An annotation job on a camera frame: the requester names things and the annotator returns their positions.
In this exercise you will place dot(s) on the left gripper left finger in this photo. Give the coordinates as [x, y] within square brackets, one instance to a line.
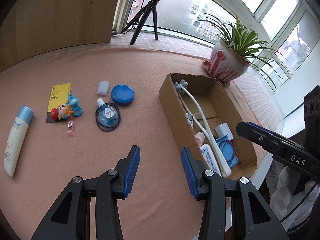
[69, 215]

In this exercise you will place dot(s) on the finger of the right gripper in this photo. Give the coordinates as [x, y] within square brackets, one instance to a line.
[270, 141]

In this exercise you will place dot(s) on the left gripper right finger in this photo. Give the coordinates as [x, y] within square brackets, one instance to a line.
[252, 218]

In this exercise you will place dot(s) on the white power adapter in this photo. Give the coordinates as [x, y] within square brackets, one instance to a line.
[224, 130]

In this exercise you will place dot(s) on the pink cream tube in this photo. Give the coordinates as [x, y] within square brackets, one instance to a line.
[199, 138]

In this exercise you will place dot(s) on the patterned lighter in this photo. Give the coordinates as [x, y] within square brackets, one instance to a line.
[189, 119]

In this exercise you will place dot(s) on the cartoon doll keychain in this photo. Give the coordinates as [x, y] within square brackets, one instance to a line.
[64, 111]

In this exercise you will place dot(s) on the blue eye drop bottle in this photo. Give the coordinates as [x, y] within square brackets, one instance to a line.
[107, 115]

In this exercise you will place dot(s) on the small translucent white cap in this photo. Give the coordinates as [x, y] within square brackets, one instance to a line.
[103, 88]

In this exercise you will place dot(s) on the blue round lid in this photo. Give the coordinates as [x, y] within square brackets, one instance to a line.
[122, 95]

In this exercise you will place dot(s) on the right white gloved hand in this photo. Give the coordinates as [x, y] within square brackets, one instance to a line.
[282, 201]

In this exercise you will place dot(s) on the pink checkered cloth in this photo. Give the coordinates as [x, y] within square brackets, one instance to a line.
[261, 100]

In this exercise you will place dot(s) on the white blue sunscreen tube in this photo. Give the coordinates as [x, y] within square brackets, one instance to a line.
[16, 138]

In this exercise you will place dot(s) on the small pink badge clip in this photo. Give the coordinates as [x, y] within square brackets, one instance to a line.
[70, 128]

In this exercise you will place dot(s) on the potted spider plant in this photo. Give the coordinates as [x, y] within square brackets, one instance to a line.
[238, 47]

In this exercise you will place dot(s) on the pink table mat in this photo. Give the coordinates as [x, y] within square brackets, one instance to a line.
[160, 205]

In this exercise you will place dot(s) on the yellow black card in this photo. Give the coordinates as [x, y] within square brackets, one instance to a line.
[59, 95]

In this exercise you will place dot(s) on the light wooden board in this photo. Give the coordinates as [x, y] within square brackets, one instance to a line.
[33, 27]

